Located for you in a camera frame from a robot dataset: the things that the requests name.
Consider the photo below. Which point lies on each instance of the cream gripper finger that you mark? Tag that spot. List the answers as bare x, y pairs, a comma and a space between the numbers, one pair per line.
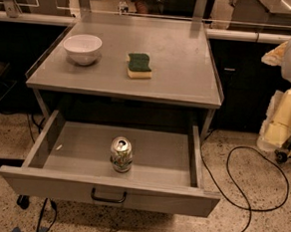
274, 57
276, 128

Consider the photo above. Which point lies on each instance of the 7up soda can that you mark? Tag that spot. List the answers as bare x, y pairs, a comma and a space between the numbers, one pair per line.
121, 154

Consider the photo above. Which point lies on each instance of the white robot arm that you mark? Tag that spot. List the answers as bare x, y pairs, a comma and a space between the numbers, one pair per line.
286, 63

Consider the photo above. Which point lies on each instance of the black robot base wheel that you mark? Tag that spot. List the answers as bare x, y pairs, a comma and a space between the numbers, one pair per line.
281, 156

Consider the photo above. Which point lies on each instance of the open grey metal drawer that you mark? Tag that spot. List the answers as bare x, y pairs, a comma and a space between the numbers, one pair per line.
135, 168

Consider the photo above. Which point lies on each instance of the grey metal counter cabinet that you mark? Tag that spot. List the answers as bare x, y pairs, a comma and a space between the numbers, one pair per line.
182, 68

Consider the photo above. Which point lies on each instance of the green and yellow sponge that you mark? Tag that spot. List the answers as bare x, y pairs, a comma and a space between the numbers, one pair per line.
138, 66

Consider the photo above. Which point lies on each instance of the clear plastic water bottle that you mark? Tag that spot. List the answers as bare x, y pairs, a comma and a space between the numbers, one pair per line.
123, 7

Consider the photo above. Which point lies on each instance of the white ceramic bowl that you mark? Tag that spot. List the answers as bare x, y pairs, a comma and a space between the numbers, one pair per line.
83, 49

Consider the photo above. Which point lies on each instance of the black cabinet caster wheel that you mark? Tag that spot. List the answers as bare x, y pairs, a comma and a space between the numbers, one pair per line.
23, 201

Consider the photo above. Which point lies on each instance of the black drawer handle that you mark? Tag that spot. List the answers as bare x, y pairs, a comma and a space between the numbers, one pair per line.
108, 197

